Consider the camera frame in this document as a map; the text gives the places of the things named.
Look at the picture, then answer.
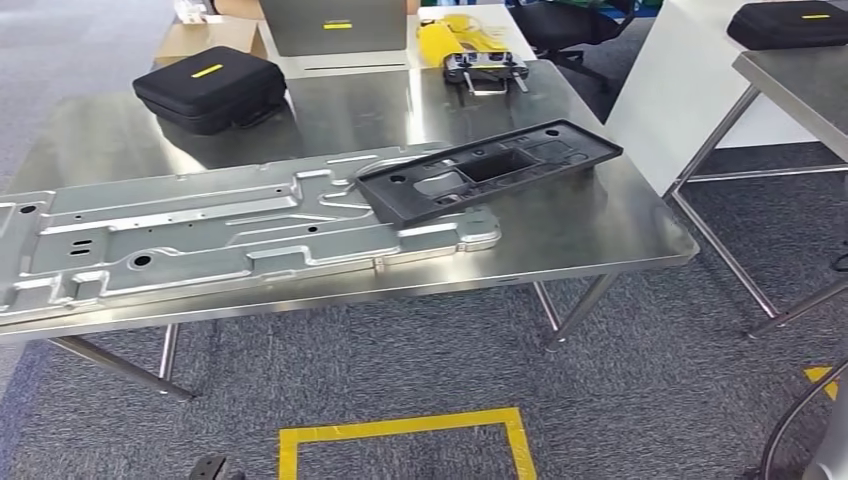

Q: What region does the black perforated panel part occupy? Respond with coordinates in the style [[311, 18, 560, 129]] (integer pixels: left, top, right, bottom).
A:
[[355, 119, 625, 231]]

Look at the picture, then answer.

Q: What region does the stainless steel table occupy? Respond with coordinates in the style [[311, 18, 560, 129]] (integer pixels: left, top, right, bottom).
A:
[[0, 59, 701, 403], [662, 47, 848, 340]]

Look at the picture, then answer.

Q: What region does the black remote controller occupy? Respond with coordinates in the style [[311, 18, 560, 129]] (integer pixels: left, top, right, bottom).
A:
[[442, 50, 531, 96]]

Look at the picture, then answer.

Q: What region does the yellow cloth bag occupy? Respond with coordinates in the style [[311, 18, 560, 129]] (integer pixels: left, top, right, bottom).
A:
[[415, 13, 509, 69]]

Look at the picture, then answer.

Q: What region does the white desk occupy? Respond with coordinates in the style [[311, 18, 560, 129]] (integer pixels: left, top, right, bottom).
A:
[[254, 3, 538, 81]]

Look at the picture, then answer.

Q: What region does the silver laptop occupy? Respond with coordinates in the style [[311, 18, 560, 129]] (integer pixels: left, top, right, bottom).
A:
[[258, 0, 409, 74]]

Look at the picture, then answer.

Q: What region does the stamped silver metal panel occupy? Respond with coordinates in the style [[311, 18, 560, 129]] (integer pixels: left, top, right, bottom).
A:
[[0, 142, 503, 327]]

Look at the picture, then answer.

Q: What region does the black office chair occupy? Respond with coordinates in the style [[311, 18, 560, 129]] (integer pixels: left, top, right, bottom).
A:
[[506, 0, 639, 94]]

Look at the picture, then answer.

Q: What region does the black zip case yellow stripe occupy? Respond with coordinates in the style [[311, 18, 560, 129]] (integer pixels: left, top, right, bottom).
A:
[[132, 44, 289, 137], [726, 0, 848, 52]]

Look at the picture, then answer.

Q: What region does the white cabinet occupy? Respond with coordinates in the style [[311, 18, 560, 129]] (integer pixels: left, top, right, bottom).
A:
[[604, 0, 820, 198]]

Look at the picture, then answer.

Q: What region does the cardboard box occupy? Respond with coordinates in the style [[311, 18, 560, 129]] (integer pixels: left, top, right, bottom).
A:
[[153, 14, 270, 68]]

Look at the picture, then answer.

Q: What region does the clear plastic bottle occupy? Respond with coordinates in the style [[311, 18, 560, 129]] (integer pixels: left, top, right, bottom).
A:
[[173, 0, 211, 26]]

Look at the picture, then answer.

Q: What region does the black camera cable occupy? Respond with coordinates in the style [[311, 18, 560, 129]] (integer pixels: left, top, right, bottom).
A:
[[758, 357, 848, 480]]

